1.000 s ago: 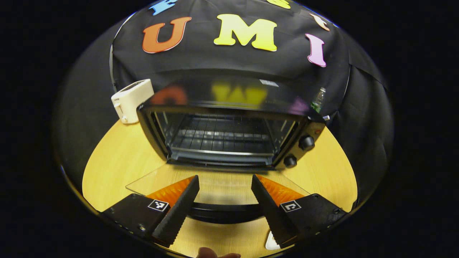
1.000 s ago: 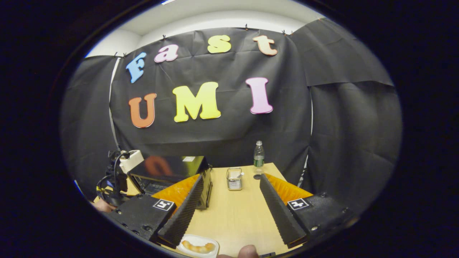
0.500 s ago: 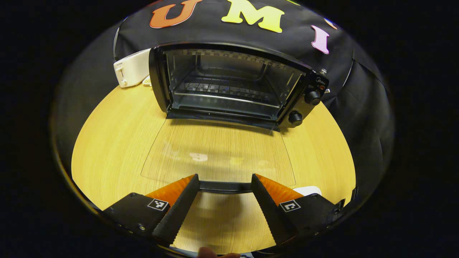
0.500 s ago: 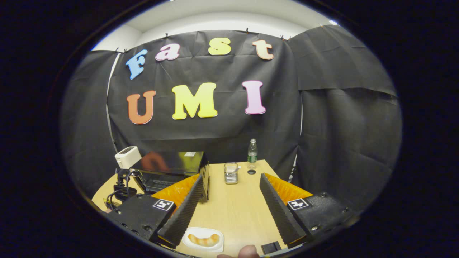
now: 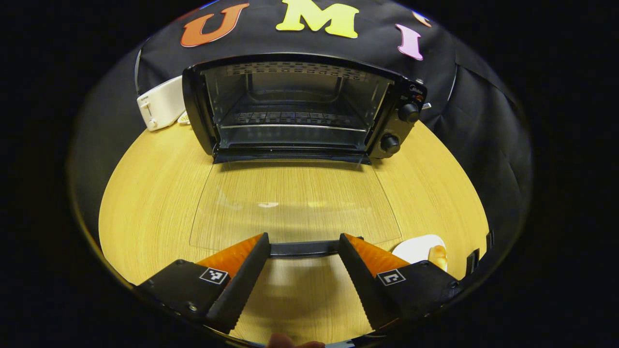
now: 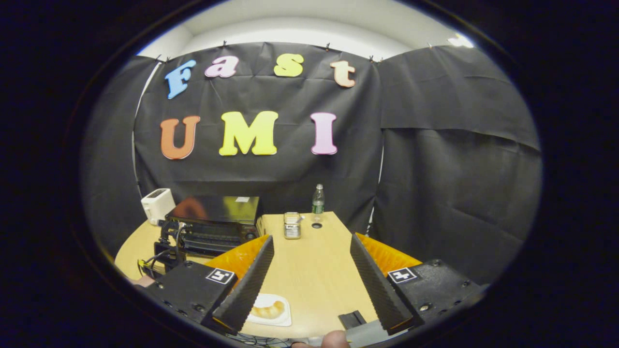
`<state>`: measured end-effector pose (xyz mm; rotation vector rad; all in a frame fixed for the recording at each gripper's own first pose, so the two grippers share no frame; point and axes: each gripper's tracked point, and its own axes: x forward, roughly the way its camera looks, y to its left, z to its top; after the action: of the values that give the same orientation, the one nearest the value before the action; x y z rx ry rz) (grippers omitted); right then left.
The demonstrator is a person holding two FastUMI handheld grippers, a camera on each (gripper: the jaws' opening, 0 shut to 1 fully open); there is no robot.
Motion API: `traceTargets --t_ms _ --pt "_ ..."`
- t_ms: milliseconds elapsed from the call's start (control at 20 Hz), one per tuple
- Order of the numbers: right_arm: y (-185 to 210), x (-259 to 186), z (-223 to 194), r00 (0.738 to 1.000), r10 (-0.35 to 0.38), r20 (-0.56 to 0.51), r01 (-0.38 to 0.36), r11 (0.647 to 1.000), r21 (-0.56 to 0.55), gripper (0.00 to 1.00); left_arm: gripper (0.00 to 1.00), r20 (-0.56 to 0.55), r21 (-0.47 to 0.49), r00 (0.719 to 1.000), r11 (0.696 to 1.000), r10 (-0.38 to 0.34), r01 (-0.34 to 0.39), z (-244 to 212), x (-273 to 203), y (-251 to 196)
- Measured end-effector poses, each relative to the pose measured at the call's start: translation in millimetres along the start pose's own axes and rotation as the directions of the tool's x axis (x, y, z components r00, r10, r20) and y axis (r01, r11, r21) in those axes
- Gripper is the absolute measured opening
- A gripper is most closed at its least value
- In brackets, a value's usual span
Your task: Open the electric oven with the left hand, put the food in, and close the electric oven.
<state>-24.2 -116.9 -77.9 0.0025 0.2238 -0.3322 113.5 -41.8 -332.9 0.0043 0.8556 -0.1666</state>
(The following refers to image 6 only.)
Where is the golden croissant bread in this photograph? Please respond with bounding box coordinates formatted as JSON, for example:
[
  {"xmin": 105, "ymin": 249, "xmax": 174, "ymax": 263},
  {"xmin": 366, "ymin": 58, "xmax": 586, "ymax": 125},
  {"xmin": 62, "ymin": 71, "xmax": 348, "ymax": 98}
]
[{"xmin": 251, "ymin": 300, "xmax": 286, "ymax": 319}]

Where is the white plate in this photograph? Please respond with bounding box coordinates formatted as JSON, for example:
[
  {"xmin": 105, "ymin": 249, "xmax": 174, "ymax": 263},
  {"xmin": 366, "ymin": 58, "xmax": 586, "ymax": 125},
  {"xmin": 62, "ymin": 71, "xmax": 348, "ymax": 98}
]
[{"xmin": 248, "ymin": 293, "xmax": 293, "ymax": 327}]

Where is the black bracket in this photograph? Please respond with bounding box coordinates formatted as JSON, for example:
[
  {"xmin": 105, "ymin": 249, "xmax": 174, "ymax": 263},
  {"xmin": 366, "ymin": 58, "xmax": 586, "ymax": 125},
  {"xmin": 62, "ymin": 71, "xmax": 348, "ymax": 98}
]
[{"xmin": 338, "ymin": 310, "xmax": 367, "ymax": 330}]

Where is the white toaster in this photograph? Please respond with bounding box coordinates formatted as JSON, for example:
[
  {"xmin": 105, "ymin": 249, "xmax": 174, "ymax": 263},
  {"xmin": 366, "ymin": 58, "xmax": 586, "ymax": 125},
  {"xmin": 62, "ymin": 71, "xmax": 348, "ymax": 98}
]
[{"xmin": 141, "ymin": 188, "xmax": 176, "ymax": 226}]

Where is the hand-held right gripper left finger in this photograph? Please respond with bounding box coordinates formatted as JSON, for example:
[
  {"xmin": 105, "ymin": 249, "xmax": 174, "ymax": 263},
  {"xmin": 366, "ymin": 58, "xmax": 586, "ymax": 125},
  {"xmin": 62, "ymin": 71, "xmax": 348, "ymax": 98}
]
[{"xmin": 144, "ymin": 235, "xmax": 275, "ymax": 335}]

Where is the black electric oven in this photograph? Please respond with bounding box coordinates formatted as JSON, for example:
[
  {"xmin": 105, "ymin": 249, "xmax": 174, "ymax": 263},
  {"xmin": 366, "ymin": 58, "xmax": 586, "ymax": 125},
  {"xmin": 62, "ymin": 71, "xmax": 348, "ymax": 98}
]
[{"xmin": 155, "ymin": 195, "xmax": 263, "ymax": 264}]

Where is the tangle of black cables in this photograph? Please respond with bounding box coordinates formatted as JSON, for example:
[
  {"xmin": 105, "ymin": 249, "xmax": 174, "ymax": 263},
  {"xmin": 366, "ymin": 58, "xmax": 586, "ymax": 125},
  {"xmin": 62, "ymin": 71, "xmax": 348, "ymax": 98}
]
[{"xmin": 225, "ymin": 333, "xmax": 293, "ymax": 348}]

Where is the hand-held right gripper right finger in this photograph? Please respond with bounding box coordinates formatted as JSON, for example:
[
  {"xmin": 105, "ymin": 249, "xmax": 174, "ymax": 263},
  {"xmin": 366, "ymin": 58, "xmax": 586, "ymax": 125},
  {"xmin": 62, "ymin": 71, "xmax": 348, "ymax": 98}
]
[{"xmin": 349, "ymin": 233, "xmax": 486, "ymax": 336}]

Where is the black backdrop cloth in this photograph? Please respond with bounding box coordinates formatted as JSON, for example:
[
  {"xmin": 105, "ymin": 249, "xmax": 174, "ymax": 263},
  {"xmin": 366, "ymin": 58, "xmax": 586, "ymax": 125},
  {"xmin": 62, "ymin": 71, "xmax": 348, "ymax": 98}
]
[{"xmin": 80, "ymin": 42, "xmax": 542, "ymax": 286}]

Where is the small metal tin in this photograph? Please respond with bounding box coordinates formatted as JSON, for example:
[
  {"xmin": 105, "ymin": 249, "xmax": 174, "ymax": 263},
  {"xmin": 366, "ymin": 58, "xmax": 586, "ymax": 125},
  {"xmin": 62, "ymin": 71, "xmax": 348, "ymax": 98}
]
[{"xmin": 283, "ymin": 212, "xmax": 304, "ymax": 240}]

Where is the grey panel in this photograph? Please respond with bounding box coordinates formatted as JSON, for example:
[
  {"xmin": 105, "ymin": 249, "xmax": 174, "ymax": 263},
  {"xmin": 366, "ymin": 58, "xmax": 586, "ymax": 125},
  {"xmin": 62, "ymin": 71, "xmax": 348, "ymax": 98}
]
[{"xmin": 345, "ymin": 319, "xmax": 408, "ymax": 348}]

